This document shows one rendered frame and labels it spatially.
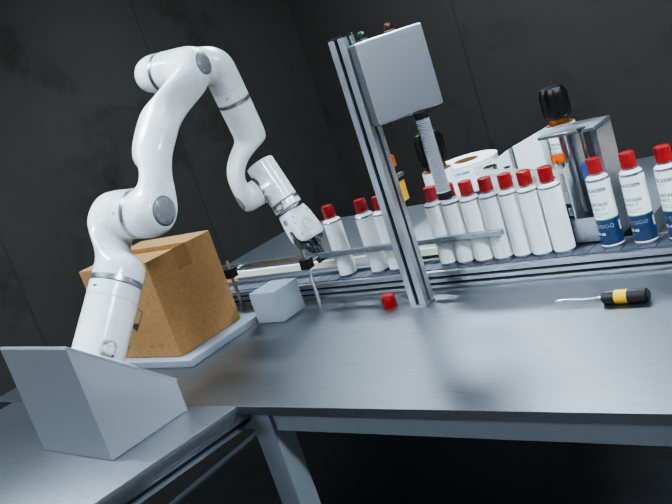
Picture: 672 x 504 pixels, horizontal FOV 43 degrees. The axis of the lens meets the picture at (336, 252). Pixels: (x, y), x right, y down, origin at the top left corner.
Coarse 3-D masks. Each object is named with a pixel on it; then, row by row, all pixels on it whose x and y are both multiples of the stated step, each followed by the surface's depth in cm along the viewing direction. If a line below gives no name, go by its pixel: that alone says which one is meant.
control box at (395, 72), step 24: (360, 48) 190; (384, 48) 192; (408, 48) 194; (360, 72) 192; (384, 72) 193; (408, 72) 194; (432, 72) 196; (384, 96) 193; (408, 96) 195; (432, 96) 197; (384, 120) 194
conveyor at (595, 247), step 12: (660, 240) 186; (576, 252) 195; (588, 252) 193; (600, 252) 190; (432, 264) 223; (456, 264) 216; (468, 264) 213; (480, 264) 210; (492, 264) 208; (288, 276) 259; (300, 276) 255; (324, 276) 246; (336, 276) 242; (348, 276) 238; (360, 276) 234; (372, 276) 230; (240, 288) 264; (252, 288) 259
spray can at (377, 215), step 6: (372, 198) 224; (378, 204) 224; (378, 210) 225; (378, 216) 224; (378, 222) 225; (378, 228) 226; (384, 228) 225; (384, 234) 225; (384, 240) 226; (384, 252) 228; (390, 252) 226; (390, 258) 227; (390, 264) 228; (396, 264) 227; (390, 270) 229; (396, 270) 227
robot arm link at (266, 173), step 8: (264, 160) 240; (272, 160) 242; (256, 168) 240; (264, 168) 240; (272, 168) 240; (280, 168) 244; (256, 176) 240; (264, 176) 240; (272, 176) 240; (280, 176) 241; (264, 184) 239; (272, 184) 240; (280, 184) 240; (288, 184) 242; (264, 192) 239; (272, 192) 240; (280, 192) 240; (288, 192) 240; (272, 200) 241; (280, 200) 240
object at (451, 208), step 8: (448, 200) 211; (456, 200) 210; (448, 208) 210; (456, 208) 210; (448, 216) 211; (456, 216) 211; (448, 224) 213; (456, 224) 211; (464, 224) 212; (456, 232) 212; (464, 232) 212; (464, 240) 212; (456, 248) 214; (464, 248) 213; (472, 248) 213; (456, 256) 216; (464, 256) 213; (472, 256) 213
